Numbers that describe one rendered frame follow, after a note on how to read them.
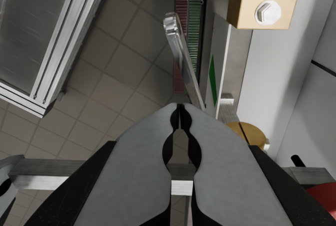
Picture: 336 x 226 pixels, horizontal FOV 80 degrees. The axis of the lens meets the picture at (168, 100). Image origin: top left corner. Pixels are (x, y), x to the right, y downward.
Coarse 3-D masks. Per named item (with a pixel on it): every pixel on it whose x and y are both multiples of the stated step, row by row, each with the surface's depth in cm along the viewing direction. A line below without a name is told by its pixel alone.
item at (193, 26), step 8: (192, 0) 30; (200, 0) 30; (192, 8) 31; (200, 8) 31; (192, 16) 31; (192, 24) 32; (192, 32) 32; (192, 40) 33; (192, 48) 34; (192, 56) 34; (192, 64) 35
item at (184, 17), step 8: (176, 0) 30; (184, 0) 30; (176, 8) 31; (184, 8) 31; (184, 16) 31; (184, 24) 32; (184, 32) 32; (176, 64) 35; (176, 72) 36; (176, 80) 37; (176, 88) 37
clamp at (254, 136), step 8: (232, 128) 25; (240, 128) 25; (248, 128) 25; (256, 128) 25; (240, 136) 23; (248, 136) 23; (256, 136) 23; (264, 136) 24; (256, 144) 22; (264, 144) 23
